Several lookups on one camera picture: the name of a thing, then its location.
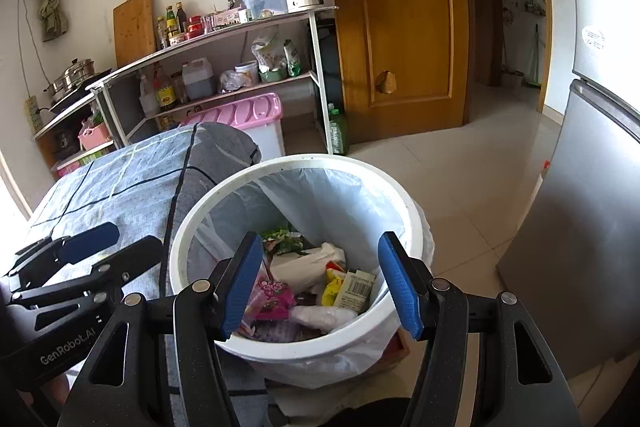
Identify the white round trash bin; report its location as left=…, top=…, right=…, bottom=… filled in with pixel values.
left=169, top=155, right=436, bottom=383

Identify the steel steamer pot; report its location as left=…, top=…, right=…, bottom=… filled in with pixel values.
left=42, top=58, right=97, bottom=100

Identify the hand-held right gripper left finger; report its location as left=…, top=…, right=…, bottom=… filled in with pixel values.
left=56, top=231, right=264, bottom=427

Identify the wooden door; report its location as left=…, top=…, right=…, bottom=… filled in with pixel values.
left=319, top=0, right=471, bottom=130

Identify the wall power strip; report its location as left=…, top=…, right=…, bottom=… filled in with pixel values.
left=24, top=96, right=43, bottom=134

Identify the black rice cooker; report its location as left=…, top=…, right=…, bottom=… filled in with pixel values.
left=50, top=129, right=81, bottom=158

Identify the wooden cutting board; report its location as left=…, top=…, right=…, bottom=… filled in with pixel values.
left=112, top=0, right=157, bottom=68

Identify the low wooden shelf unit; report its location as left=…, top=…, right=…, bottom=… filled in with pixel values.
left=32, top=92, right=118, bottom=172

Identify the pink plastic basket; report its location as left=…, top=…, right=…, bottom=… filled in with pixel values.
left=77, top=123, right=112, bottom=151

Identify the green food packet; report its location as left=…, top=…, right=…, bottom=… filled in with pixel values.
left=282, top=39, right=302, bottom=78

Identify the green plastic bottle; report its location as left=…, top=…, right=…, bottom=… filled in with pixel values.
left=327, top=103, right=350, bottom=156

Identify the crumpled clear plastic bag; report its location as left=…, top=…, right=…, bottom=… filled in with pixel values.
left=217, top=69, right=251, bottom=94

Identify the black induction cooker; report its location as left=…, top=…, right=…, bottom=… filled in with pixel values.
left=47, top=68, right=113, bottom=115

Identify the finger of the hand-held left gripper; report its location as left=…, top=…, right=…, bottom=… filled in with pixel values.
left=10, top=236, right=165, bottom=307
left=2, top=222, right=121, bottom=280

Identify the pink knife holder box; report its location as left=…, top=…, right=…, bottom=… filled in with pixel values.
left=202, top=9, right=248, bottom=28

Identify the clear plastic storage box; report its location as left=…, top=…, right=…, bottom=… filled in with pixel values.
left=239, top=0, right=290, bottom=20

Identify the white shelf rack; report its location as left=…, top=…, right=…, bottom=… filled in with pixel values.
left=86, top=4, right=341, bottom=156

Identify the white plastic bottle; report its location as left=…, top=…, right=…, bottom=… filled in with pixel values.
left=138, top=73, right=160, bottom=118

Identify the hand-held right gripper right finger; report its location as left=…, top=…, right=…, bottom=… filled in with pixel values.
left=377, top=231, right=583, bottom=427

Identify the white printed food bag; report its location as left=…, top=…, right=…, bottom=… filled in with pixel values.
left=251, top=32, right=281, bottom=72

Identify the pink lidded storage box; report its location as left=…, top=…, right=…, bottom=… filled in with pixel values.
left=180, top=92, right=286, bottom=158

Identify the beige paper bag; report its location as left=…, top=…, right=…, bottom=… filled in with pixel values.
left=270, top=249, right=328, bottom=294

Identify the silver refrigerator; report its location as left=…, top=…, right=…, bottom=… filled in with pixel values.
left=495, top=0, right=640, bottom=388

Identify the olive printed packet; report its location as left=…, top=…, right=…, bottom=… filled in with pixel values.
left=334, top=269, right=377, bottom=312

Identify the pink snack bag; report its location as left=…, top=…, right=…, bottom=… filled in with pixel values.
left=247, top=274, right=297, bottom=323

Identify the translucent bin liner bag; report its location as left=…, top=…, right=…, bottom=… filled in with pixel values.
left=195, top=167, right=436, bottom=380

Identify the white plastic bag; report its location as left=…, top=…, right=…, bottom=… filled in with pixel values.
left=290, top=304, right=358, bottom=333

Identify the green snack wrapper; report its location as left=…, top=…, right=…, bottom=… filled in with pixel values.
left=260, top=227, right=311, bottom=255

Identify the white round tub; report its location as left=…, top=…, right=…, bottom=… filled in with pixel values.
left=234, top=60, right=260, bottom=85

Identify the jerrycan with dark liquid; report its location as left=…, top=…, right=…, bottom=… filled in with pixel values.
left=181, top=57, right=217, bottom=101

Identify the cooking oil bottle yellow label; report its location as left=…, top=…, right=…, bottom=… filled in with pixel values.
left=152, top=62, right=178, bottom=110

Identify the green label carton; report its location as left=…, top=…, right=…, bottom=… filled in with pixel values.
left=77, top=149, right=113, bottom=165

